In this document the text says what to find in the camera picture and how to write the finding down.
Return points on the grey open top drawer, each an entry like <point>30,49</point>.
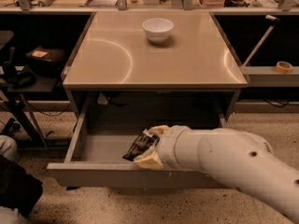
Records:
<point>104,133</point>

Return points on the person's dark clothed leg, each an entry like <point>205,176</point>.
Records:
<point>19,191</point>

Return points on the black box with label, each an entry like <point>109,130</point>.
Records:
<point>46,62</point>

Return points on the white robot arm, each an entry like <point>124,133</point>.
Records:
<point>239,160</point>

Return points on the tan tape roll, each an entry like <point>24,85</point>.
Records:
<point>283,67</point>

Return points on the grey drawer cabinet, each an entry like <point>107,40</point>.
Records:
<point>116,55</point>

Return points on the white handled stick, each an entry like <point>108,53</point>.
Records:
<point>273,21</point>

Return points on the black side stand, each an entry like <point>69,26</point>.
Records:
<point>19,106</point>

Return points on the black headphones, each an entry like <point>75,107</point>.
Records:
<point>17,79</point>

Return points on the white ceramic bowl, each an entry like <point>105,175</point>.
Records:
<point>157,30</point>

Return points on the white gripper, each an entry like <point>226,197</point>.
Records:
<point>168,146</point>

